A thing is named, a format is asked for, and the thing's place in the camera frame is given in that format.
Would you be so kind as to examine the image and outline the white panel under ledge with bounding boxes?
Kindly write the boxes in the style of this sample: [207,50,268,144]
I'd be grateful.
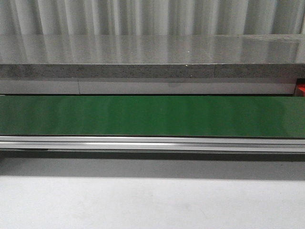
[0,78,296,95]

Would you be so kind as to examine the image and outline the green conveyor belt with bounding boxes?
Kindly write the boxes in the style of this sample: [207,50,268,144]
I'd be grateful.
[0,95,305,138]

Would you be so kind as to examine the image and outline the grey stone counter ledge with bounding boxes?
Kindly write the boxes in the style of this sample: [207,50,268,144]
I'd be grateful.
[0,34,305,81]

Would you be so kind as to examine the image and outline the red plastic tray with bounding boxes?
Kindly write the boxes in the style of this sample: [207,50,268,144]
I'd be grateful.
[295,83,305,97]

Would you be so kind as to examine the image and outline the white pleated curtain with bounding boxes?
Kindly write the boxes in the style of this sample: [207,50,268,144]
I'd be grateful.
[0,0,305,35]

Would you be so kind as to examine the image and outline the aluminium conveyor frame rail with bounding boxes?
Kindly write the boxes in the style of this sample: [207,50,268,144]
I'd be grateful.
[0,136,305,154]

